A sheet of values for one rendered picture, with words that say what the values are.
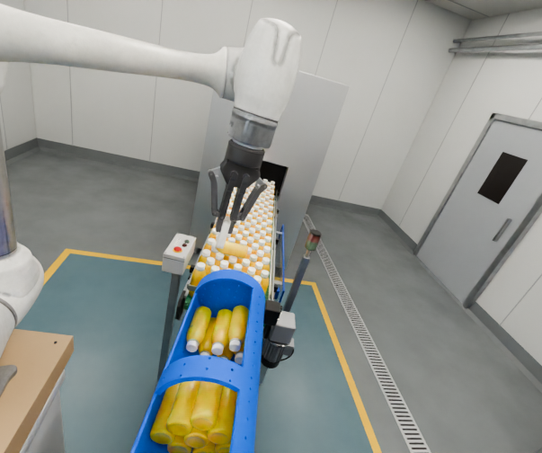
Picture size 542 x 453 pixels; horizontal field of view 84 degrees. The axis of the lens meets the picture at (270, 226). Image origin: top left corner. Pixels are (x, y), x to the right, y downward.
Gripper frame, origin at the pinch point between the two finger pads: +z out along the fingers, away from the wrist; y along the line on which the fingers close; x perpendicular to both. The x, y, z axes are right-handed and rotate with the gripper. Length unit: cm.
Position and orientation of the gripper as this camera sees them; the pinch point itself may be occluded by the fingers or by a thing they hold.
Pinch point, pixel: (223, 232)
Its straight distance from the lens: 68.0
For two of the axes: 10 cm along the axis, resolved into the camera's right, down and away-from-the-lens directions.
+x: 2.3, 4.6, -8.6
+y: -9.2, -1.7, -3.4
